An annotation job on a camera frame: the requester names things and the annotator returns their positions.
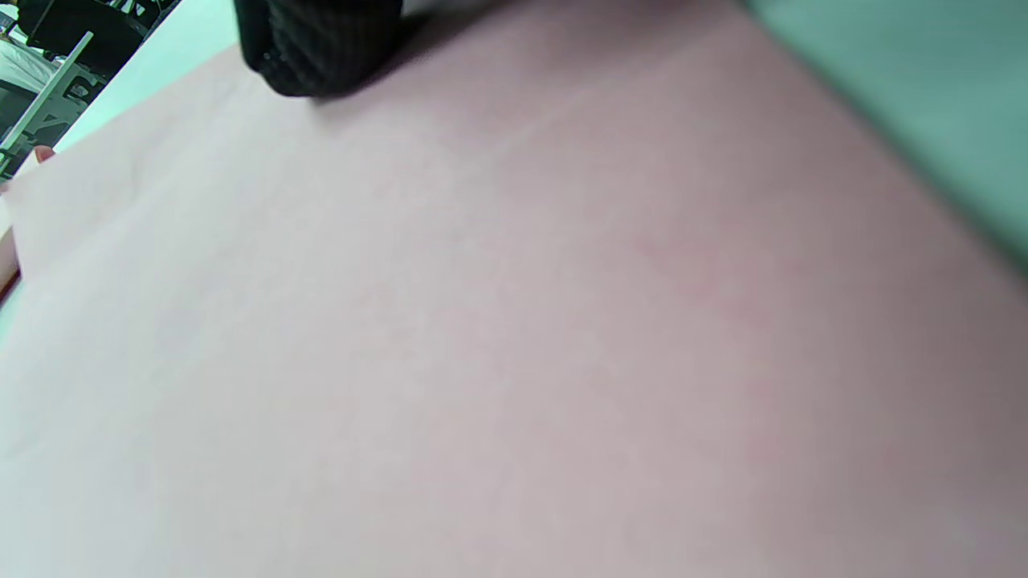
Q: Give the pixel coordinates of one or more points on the grey metal frame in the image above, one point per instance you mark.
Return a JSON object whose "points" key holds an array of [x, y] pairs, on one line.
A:
{"points": [[48, 96]]}

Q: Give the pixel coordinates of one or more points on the black office chair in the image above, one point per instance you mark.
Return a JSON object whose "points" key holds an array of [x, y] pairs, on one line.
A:
{"points": [[80, 24]]}

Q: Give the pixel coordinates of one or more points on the person's right hand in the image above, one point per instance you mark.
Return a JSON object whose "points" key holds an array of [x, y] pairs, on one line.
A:
{"points": [[321, 48]]}

